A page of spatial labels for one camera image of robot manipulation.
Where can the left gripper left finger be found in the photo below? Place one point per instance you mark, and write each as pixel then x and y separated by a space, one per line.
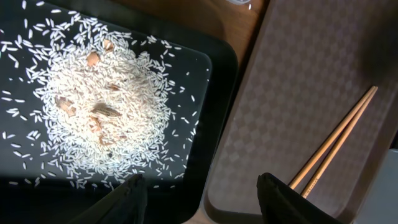
pixel 125 204

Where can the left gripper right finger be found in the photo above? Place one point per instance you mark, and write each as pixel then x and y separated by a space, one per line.
pixel 282 205

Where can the food crumbs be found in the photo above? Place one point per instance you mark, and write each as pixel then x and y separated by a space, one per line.
pixel 93 103

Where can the right wooden chopstick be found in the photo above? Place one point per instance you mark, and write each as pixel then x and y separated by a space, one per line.
pixel 339 146

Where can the wooden chopstick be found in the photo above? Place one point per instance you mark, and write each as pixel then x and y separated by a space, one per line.
pixel 339 146
pixel 332 137

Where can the brown serving tray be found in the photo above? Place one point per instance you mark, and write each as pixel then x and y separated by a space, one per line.
pixel 312 62

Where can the black bin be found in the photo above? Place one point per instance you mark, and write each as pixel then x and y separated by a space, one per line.
pixel 55 201

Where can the left wooden chopstick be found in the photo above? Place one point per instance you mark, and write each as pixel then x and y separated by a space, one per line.
pixel 332 137

